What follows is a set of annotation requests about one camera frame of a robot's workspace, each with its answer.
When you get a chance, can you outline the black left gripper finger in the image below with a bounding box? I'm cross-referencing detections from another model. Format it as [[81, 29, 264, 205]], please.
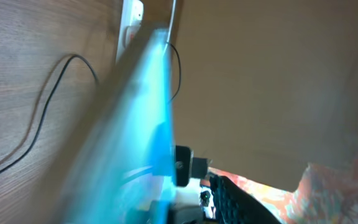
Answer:
[[209, 175, 281, 224]]

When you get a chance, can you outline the white power strip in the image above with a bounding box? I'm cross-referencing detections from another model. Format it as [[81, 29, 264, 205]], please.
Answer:
[[116, 0, 144, 62]]

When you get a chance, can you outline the black USB charging cable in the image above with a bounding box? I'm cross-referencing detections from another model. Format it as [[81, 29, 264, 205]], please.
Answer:
[[0, 42, 182, 185]]

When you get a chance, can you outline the Galaxy S25 smartphone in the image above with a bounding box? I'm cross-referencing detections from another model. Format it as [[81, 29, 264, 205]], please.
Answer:
[[60, 27, 177, 224]]

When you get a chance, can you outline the white power strip cord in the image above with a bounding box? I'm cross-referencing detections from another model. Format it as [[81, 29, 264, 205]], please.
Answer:
[[165, 0, 178, 44]]

